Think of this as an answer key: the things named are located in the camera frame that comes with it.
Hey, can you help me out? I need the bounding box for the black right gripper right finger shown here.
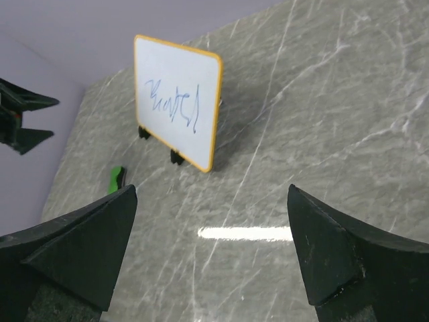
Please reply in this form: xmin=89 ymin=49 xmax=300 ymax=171
xmin=288 ymin=184 xmax=428 ymax=321

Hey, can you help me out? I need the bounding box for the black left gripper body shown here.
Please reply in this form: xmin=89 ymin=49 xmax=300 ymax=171
xmin=1 ymin=90 xmax=23 ymax=150

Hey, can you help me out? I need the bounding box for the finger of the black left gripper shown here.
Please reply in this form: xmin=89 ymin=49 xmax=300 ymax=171
xmin=1 ymin=79 xmax=60 ymax=111
xmin=7 ymin=128 xmax=54 ymax=155

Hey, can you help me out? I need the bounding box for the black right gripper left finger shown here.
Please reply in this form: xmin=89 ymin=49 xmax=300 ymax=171
xmin=1 ymin=184 xmax=137 ymax=321

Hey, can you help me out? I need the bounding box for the green whiteboard eraser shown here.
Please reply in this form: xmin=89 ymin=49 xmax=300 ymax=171
xmin=108 ymin=166 xmax=127 ymax=194

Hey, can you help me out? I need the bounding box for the yellow framed whiteboard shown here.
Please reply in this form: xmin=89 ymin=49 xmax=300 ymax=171
xmin=133 ymin=35 xmax=223 ymax=172

